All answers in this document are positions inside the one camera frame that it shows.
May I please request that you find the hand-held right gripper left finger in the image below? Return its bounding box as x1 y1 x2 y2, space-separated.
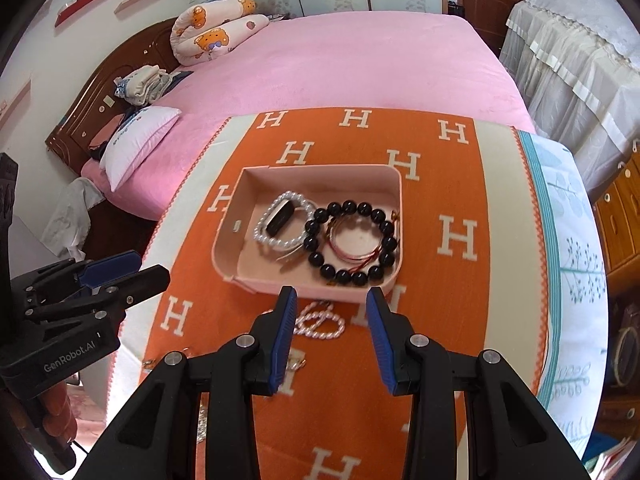
89 285 301 480

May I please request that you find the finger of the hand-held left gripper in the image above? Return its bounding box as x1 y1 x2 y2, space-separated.
12 251 144 302
22 264 171 339

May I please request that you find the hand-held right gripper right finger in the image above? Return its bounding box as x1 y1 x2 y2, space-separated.
365 287 593 480

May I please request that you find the white pearl necklace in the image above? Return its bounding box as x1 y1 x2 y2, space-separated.
272 300 346 342

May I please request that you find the gold leaf necklace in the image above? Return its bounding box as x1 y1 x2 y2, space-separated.
196 395 211 444

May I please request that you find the pink jewelry box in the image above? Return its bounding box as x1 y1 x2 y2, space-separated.
211 162 403 305

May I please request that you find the person's left hand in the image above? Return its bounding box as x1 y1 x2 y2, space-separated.
41 381 77 445

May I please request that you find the crumpled white cloth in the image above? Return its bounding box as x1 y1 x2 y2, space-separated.
42 177 103 261

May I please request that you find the orange letter print blanket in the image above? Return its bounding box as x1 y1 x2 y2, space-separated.
107 106 546 480

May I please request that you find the white pillow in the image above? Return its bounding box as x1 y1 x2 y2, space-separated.
99 106 182 192

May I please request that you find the black smart band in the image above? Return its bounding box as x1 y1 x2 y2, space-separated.
265 199 296 236

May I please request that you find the dark wooden headboard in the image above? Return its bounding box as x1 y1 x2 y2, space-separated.
45 25 181 177

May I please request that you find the folded clothes pile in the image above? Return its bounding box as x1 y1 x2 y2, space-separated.
114 65 193 107

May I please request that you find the white leaf print sheet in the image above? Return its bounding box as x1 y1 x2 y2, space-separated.
517 130 609 461

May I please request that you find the cartoon print pillow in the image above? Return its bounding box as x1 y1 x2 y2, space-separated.
170 0 271 67

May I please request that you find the wooden dresser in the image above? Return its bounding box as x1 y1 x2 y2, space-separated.
592 150 640 301

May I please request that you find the pink bed sheet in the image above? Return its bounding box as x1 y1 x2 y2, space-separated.
82 14 538 222

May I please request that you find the white lace furniture cover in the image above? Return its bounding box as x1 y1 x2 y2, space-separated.
500 0 640 196

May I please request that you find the black bead bracelet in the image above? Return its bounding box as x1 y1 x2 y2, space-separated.
302 200 399 282

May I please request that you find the red string bracelet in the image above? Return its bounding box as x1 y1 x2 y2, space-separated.
326 212 397 274

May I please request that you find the white pearl bracelet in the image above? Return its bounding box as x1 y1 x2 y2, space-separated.
253 191 317 253

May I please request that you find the red wall shelf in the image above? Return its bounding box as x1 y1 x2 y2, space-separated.
56 0 117 26

